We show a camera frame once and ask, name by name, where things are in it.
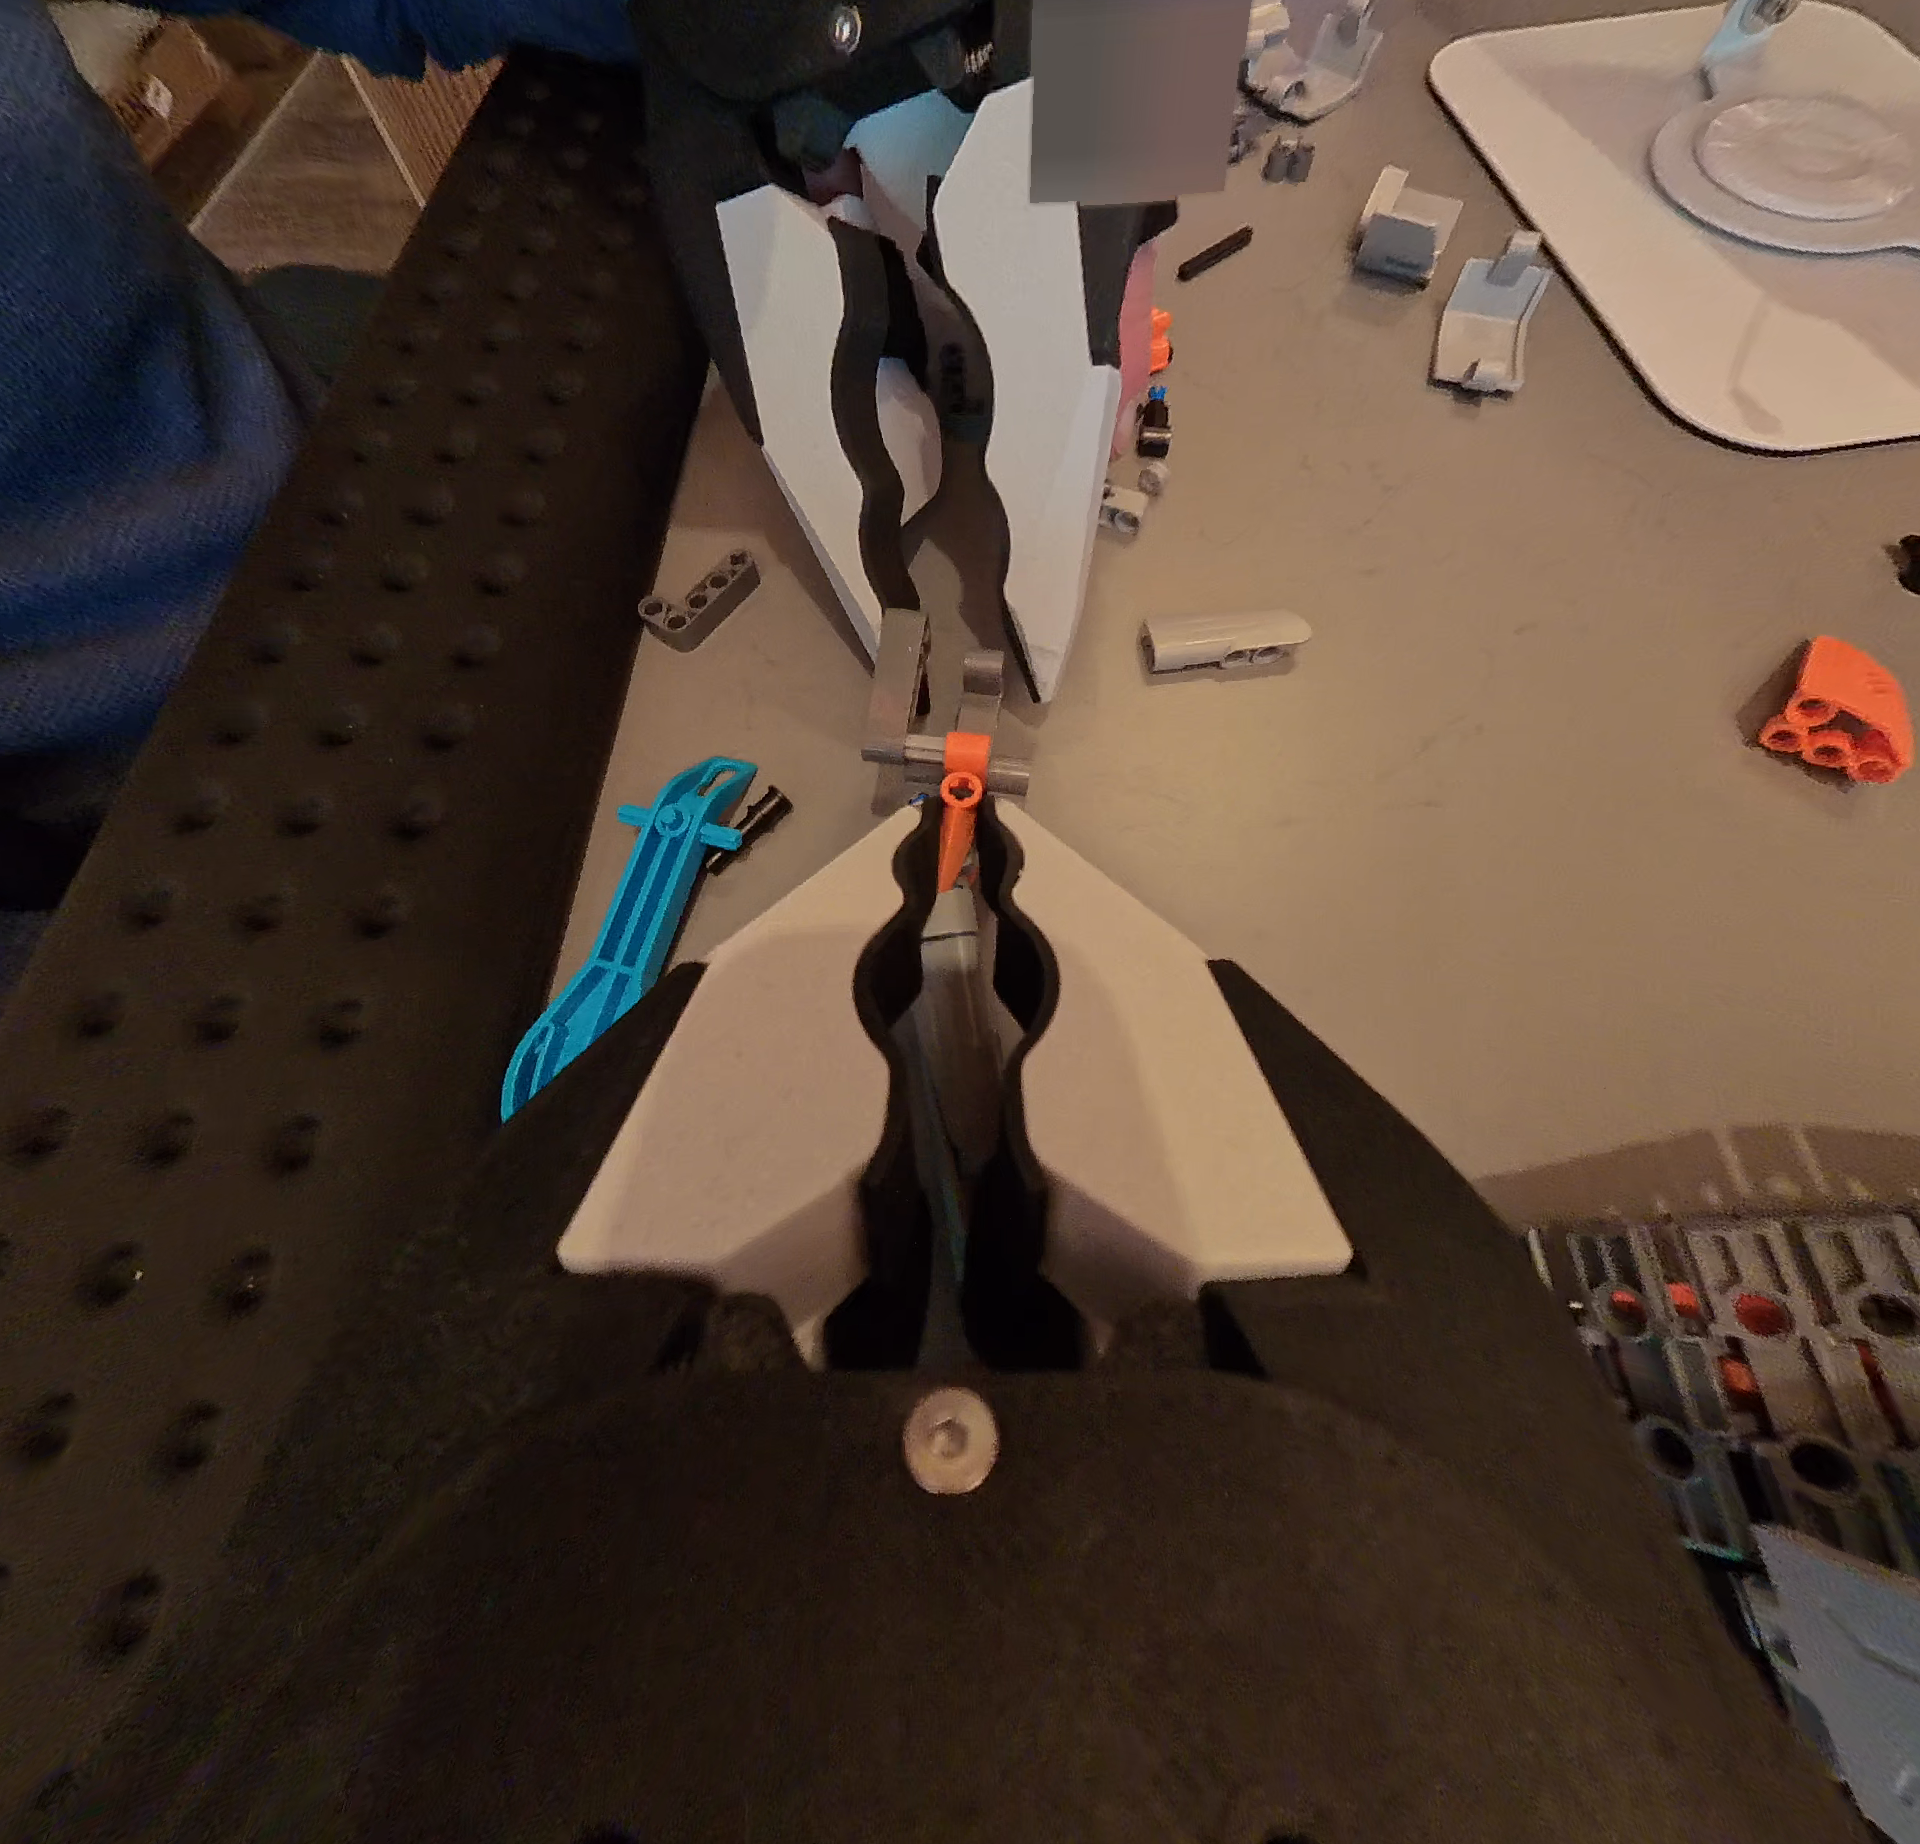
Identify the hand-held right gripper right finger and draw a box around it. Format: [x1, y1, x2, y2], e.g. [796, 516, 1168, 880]
[979, 805, 1363, 1284]

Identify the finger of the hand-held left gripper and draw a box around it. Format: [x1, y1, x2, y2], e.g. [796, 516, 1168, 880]
[714, 181, 920, 669]
[928, 70, 1127, 702]

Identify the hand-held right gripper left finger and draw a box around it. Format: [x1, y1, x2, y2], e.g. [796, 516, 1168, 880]
[557, 805, 923, 1293]

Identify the grey orange brick assembly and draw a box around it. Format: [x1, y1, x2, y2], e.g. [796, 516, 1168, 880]
[861, 606, 1036, 814]

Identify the orange wedge brick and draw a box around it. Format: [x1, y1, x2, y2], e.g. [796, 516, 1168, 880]
[930, 730, 992, 895]
[1756, 636, 1918, 784]

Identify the blue plastic brick tool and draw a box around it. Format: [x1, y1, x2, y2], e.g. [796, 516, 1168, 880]
[500, 755, 751, 1122]

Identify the grey angled beam brick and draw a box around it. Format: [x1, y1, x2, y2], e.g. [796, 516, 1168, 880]
[637, 547, 763, 653]

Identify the light grey angular panel brick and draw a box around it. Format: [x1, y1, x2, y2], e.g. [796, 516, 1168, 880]
[1351, 167, 1463, 286]

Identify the light grey curved panel brick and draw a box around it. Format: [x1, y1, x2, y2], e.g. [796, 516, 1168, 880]
[1431, 230, 1553, 397]

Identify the cardboard box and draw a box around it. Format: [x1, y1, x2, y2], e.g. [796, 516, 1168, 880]
[102, 22, 230, 159]

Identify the grey tracked toy robot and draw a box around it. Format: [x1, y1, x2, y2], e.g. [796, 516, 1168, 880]
[1530, 1214, 1920, 1844]

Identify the person's blue trouser leg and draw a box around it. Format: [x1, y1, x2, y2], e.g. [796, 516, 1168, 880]
[0, 0, 308, 962]

